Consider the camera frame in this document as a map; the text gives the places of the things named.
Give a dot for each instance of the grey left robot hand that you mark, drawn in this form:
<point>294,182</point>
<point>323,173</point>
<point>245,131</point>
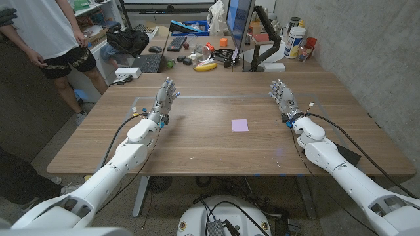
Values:
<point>162,100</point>

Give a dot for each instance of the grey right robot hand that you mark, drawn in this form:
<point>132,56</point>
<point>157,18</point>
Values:
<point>286,98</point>

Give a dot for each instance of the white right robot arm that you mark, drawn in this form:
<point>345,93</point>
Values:
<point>348,177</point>

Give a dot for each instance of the purple sticky note pad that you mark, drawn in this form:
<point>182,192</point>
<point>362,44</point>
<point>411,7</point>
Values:
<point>239,125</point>

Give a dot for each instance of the black photo album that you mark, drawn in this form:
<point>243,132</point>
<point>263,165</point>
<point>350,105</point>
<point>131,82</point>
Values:
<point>349,155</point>

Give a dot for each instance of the white flat box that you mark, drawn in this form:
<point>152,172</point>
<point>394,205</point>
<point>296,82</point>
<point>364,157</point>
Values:
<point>274,67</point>

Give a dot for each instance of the green ball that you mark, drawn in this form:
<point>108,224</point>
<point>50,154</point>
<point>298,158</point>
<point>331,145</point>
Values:
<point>170,64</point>

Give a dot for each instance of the white power strip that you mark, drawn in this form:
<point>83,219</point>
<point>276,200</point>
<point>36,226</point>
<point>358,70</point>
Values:
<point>128,72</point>

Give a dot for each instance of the clear jar with coloured pieces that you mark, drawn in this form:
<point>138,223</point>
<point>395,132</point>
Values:
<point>304,53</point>

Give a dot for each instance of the black computer mouse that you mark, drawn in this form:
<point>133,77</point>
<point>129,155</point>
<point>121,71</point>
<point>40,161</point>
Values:
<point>155,49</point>

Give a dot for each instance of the yellow banana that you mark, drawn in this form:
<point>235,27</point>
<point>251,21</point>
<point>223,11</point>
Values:
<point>205,67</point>

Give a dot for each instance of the white wipes canister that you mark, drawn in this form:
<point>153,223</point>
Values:
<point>293,42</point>

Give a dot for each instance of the black keyboard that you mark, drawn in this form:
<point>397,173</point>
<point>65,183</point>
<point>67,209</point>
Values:
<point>176,43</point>

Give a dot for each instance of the red apple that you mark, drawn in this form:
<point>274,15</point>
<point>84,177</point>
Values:
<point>186,45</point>

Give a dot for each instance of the clear glass bowl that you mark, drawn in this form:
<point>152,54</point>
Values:
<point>201,53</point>

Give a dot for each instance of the red cup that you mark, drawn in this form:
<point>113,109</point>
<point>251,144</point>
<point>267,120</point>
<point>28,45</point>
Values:
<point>311,42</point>

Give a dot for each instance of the black bag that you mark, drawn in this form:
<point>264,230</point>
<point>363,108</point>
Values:
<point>128,41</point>

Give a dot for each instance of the black coiled holder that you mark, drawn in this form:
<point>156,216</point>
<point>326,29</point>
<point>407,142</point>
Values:
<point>224,56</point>

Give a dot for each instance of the blue plastic crate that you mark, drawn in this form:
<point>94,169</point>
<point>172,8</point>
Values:
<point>198,27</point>

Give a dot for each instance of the orange cube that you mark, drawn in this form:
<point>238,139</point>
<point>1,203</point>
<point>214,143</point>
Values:
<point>223,42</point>

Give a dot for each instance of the black computer monitor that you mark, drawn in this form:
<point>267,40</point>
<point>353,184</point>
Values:
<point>239,23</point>

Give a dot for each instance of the white plastic bag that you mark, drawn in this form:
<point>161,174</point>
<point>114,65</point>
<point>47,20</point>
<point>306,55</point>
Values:
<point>217,18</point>

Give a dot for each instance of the grey table leg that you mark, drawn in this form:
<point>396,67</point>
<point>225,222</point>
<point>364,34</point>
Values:
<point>306,196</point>
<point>140,196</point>

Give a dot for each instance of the white shelf unit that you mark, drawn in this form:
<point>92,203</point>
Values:
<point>105,10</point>

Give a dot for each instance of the white robot torso base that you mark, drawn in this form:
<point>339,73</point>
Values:
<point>226,209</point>

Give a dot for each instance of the person in white shirt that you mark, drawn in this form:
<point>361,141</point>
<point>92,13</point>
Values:
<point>42,29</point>

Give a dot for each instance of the person in dark trousers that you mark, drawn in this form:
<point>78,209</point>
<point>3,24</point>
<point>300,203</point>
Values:
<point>23,180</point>

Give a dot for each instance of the person with grey glove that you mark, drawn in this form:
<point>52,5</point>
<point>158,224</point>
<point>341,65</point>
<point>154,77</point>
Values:
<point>7,17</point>

